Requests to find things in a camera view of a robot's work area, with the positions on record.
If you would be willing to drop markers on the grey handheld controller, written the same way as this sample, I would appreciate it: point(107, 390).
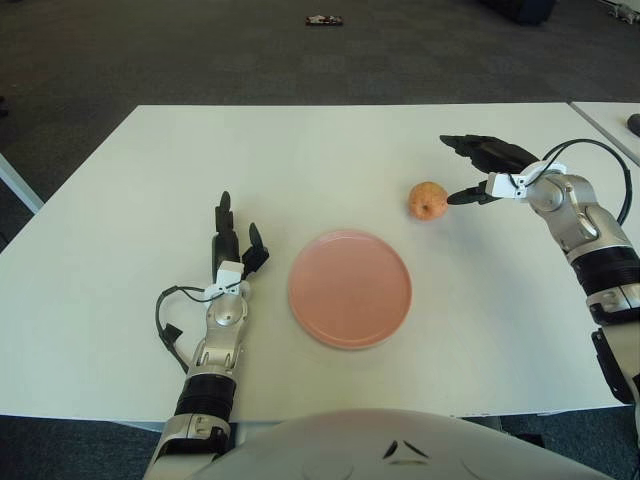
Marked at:
point(635, 121)

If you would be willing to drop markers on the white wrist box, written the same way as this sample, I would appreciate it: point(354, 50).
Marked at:
point(505, 185)
point(227, 275)

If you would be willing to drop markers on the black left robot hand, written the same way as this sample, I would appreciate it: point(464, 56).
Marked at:
point(224, 245)

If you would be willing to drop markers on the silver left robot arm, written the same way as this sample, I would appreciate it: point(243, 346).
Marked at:
point(225, 317)

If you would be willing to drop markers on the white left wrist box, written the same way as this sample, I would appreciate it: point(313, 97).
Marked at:
point(227, 275)

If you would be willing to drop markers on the yellow-red apple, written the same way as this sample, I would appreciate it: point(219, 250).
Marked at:
point(427, 201)

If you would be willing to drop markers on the round pink plate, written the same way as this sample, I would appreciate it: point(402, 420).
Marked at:
point(349, 289)

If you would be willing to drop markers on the grey robot torso shell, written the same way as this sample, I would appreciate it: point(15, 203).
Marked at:
point(400, 450)

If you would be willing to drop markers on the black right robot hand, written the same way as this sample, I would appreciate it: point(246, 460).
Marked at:
point(500, 155)

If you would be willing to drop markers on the small dark flat floor object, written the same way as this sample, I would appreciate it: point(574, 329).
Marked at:
point(324, 21)

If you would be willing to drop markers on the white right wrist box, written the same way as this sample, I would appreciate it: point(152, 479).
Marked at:
point(505, 185)

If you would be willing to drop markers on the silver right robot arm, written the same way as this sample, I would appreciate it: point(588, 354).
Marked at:
point(585, 220)

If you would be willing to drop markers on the dark bulky floor object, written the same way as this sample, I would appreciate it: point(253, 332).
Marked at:
point(520, 10)

